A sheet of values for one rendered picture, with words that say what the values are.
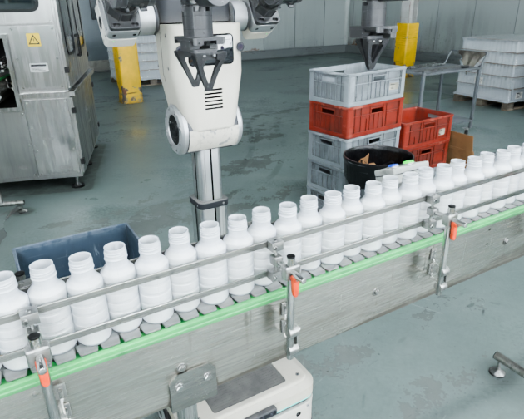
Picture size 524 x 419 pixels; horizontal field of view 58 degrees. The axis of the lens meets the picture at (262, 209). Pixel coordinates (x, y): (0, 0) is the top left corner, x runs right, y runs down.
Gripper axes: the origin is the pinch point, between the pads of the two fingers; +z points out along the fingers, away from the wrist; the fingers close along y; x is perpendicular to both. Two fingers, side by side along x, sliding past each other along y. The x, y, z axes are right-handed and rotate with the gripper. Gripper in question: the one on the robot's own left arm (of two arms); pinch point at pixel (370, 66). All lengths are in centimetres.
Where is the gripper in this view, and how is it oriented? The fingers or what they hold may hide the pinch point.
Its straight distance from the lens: 124.1
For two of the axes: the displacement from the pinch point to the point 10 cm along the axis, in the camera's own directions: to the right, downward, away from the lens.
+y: -5.0, -3.2, 8.1
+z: 0.2, 9.2, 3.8
